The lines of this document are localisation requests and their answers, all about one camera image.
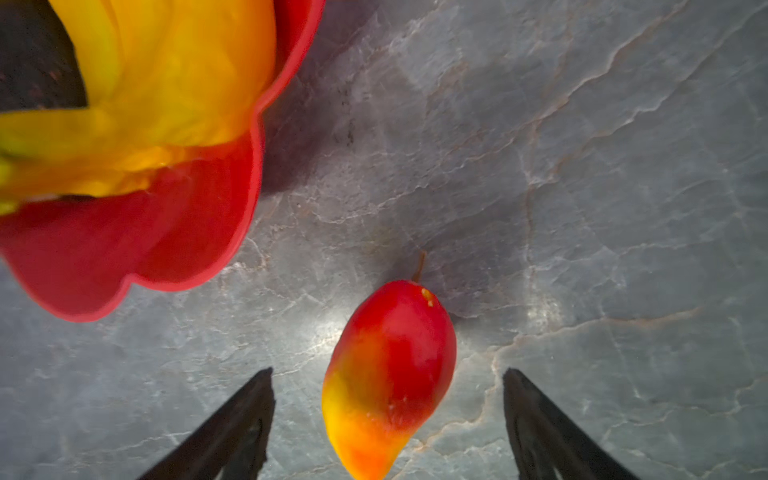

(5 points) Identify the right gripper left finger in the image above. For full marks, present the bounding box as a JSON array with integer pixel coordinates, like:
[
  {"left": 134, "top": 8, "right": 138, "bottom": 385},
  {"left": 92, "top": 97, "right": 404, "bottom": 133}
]
[{"left": 141, "top": 368, "right": 276, "bottom": 479}]

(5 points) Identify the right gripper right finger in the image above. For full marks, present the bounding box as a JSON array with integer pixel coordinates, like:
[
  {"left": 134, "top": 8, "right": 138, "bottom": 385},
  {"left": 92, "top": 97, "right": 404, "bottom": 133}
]
[{"left": 503, "top": 368, "right": 637, "bottom": 480}]

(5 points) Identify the red-yellow mango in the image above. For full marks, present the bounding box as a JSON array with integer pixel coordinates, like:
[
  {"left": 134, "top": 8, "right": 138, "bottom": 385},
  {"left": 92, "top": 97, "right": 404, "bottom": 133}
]
[{"left": 321, "top": 268, "right": 457, "bottom": 479}]

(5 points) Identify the yellow fake banana bunch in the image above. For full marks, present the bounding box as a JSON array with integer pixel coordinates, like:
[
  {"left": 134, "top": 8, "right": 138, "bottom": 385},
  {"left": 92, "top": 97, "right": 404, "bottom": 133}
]
[{"left": 1, "top": 0, "right": 277, "bottom": 214}]

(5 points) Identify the dark fake avocado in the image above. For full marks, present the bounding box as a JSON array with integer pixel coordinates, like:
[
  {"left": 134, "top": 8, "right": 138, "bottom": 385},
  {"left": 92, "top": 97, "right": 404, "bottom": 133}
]
[{"left": 1, "top": 1, "right": 87, "bottom": 112}]

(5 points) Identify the red flower-shaped fruit bowl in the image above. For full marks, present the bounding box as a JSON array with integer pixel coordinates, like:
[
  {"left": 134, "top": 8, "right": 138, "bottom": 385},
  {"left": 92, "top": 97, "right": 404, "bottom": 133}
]
[{"left": 1, "top": 1, "right": 324, "bottom": 322}]

